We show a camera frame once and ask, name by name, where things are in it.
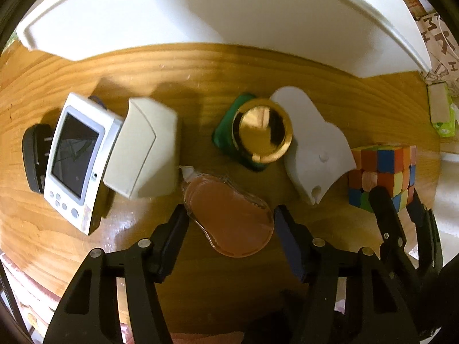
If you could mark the green bottle with gold cap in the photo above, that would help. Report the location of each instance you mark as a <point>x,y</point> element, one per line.
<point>254,131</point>

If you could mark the green tissue pack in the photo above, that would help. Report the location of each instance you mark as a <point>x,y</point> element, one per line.
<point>441,108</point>

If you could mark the multicolour rubik's cube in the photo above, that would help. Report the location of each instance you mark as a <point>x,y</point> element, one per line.
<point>388,165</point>

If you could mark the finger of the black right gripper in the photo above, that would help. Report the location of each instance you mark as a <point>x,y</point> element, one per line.
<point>392,251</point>
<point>428,239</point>

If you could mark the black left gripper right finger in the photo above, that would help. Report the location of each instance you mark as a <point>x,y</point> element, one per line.
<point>351,297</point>

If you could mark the patterned fabric bag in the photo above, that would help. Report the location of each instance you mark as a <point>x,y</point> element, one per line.
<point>442,48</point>

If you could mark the white curved plastic piece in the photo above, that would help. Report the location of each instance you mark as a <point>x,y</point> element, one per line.
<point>319,154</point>

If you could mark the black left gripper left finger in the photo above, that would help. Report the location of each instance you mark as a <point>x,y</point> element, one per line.
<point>88,311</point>

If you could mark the white screen gadget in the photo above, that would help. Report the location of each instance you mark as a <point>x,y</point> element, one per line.
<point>83,140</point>

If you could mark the white plastic storage bin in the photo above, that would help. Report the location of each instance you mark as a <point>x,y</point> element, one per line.
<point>365,38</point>

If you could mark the black small device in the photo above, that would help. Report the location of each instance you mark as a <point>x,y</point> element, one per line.
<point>35,149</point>

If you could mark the beige plastic box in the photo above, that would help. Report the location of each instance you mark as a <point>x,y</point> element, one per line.
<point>145,157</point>

